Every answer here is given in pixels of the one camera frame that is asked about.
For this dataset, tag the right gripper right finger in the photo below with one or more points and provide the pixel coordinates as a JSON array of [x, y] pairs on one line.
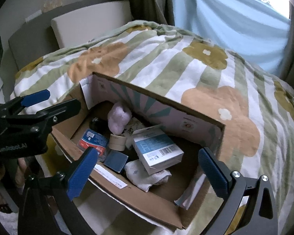
[[260, 214]]

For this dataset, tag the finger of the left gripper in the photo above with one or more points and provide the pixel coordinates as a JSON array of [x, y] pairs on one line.
[[15, 106], [56, 112]]

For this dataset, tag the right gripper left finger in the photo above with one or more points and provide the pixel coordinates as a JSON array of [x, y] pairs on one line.
[[35, 216]]

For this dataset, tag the clear blister pack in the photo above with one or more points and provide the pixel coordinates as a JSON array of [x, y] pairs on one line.
[[95, 140]]

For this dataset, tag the black small case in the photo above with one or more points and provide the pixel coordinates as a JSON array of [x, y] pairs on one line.
[[98, 116]]

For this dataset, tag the beige tape roll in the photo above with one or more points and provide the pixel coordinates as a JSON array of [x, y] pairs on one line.
[[117, 143]]

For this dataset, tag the white sock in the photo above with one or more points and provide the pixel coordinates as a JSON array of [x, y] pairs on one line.
[[138, 176]]

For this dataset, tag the pink sock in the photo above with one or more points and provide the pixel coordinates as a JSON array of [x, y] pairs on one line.
[[118, 118]]

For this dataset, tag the blue white product box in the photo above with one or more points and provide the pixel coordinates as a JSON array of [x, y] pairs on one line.
[[155, 149]]

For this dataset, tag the white tissue pack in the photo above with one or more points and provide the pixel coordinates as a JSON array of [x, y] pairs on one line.
[[133, 125]]

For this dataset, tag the dark blue square pad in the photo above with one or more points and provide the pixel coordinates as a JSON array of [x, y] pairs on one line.
[[116, 161]]

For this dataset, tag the floral striped blanket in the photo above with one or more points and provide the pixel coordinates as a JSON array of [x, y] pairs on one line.
[[256, 107]]

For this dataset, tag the open cardboard box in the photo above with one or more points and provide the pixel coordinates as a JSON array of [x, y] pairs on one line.
[[188, 129]]

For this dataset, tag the white headboard cushion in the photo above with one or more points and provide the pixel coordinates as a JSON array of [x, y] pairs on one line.
[[82, 25]]

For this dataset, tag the light blue sheer curtain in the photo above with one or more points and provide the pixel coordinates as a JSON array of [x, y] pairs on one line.
[[251, 28]]

